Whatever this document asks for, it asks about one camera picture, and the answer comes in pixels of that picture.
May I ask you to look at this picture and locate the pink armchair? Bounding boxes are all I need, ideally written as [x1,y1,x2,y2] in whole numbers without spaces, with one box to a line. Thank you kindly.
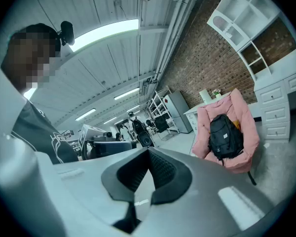
[191,87,260,174]

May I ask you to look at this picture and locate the black head-mounted camera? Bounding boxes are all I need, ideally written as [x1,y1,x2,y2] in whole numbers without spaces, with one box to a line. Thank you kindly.
[60,20,76,46]

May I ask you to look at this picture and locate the person's dark shirt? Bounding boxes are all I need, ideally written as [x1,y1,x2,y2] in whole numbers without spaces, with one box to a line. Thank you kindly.
[11,100,79,165]

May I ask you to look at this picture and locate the person's head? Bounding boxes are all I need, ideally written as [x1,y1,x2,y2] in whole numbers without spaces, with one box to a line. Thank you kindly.
[1,23,62,95]

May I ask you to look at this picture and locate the white cabinet with shelves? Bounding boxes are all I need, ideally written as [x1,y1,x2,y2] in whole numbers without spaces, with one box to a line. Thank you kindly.
[206,0,296,143]

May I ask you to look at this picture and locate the wide ceiling light panel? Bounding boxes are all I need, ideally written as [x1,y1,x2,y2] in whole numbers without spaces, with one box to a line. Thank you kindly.
[69,18,140,53]

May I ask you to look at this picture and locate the white shelf rack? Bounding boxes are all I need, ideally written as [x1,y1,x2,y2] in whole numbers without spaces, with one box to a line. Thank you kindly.
[147,87,174,123]

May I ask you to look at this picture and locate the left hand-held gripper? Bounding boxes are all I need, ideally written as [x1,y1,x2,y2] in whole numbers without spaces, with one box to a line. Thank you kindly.
[78,124,138,160]

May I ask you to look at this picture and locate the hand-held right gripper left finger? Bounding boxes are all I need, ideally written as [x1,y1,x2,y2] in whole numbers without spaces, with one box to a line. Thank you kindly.
[38,146,152,227]

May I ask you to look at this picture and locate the black office chair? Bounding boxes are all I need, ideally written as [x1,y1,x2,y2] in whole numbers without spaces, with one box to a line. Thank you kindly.
[153,116,171,133]

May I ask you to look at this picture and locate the grey cabinet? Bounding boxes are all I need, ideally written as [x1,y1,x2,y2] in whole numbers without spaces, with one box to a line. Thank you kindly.
[162,91,193,134]

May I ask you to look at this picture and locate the white box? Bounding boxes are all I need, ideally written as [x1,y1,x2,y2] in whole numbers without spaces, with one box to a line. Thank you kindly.
[199,88,214,105]

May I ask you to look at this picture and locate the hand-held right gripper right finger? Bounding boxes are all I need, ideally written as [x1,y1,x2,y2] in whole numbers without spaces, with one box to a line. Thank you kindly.
[139,146,275,237]

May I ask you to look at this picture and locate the black backpack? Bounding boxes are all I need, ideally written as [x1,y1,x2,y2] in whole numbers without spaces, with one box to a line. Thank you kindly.
[208,114,258,186]

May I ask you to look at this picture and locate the black bag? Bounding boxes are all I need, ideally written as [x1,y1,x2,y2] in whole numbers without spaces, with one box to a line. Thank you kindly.
[132,118,155,148]

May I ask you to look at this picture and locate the long ceiling light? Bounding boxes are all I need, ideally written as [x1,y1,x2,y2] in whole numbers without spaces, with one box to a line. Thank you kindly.
[113,87,141,101]
[74,107,97,122]
[23,87,38,101]

